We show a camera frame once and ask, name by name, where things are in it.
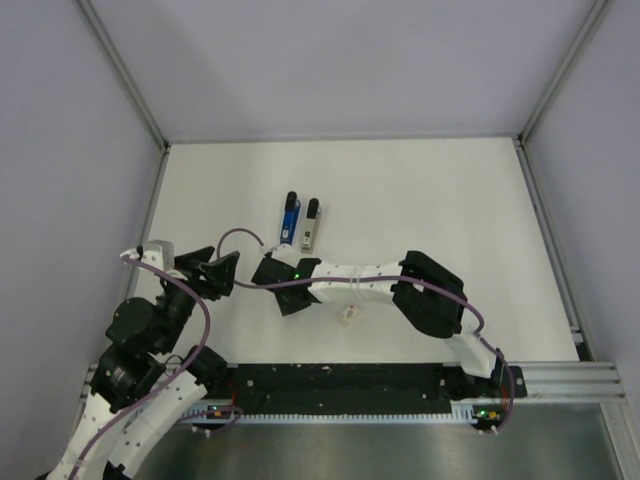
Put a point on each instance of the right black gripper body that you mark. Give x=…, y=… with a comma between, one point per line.
x=285, y=305

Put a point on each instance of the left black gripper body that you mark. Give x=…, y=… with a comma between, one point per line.
x=178, y=301

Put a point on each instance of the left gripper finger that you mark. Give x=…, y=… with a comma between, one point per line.
x=219, y=276
x=190, y=263

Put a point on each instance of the grey black stapler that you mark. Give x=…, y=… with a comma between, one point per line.
x=311, y=225

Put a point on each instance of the blue black stapler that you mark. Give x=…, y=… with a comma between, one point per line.
x=290, y=218

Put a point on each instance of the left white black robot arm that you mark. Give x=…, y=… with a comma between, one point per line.
x=133, y=401

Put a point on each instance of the closed staple box red logo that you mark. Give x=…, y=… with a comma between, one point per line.
x=348, y=315

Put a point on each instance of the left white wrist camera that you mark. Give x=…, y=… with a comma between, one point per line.
x=154, y=255

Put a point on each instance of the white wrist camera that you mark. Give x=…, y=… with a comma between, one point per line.
x=154, y=255
x=283, y=252

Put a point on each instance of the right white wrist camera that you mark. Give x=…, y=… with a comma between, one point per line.
x=283, y=252

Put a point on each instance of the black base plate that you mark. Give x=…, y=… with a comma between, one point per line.
x=353, y=389

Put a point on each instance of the left aluminium frame post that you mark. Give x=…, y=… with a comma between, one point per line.
x=121, y=72

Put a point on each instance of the aluminium frame post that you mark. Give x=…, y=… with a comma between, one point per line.
x=577, y=47
x=121, y=72

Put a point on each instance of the aluminium rail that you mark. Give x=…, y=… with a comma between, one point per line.
x=572, y=382

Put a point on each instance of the right aluminium frame post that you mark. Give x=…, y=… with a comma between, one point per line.
x=577, y=47

